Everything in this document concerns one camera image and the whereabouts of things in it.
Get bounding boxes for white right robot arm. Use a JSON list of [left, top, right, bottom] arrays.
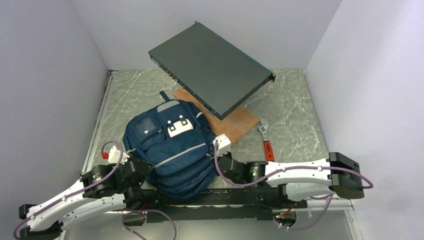
[[214, 152, 365, 208]]

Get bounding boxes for brown wooden base board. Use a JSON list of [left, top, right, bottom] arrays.
[[172, 87, 260, 147]]

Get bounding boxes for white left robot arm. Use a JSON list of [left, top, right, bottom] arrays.
[[14, 158, 154, 240]]

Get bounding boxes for red handled adjustable wrench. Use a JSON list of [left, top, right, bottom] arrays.
[[258, 118, 275, 162]]

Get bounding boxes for black front rail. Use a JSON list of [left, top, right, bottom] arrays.
[[135, 186, 308, 221]]

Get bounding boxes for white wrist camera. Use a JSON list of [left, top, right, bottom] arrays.
[[101, 146, 130, 165], [212, 133, 232, 158]]

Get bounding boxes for dark grey rack unit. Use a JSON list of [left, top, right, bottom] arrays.
[[148, 21, 276, 120]]

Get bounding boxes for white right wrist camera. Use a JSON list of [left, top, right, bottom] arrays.
[[212, 133, 232, 158]]

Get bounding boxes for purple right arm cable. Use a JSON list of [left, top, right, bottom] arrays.
[[213, 139, 375, 232]]

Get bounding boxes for navy blue student backpack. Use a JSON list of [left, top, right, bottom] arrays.
[[122, 91, 216, 201]]

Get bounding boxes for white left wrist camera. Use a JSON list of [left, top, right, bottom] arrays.
[[101, 146, 130, 165]]

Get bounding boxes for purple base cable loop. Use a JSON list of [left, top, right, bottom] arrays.
[[121, 208, 178, 240]]

